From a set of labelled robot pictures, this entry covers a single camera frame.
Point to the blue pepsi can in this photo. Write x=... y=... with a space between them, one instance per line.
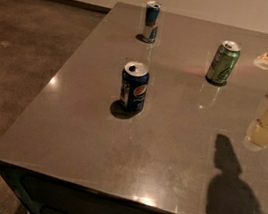
x=135 y=77

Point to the slim blue silver can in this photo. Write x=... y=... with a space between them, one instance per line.
x=151 y=20

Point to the green soda can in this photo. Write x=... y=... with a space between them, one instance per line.
x=223 y=63

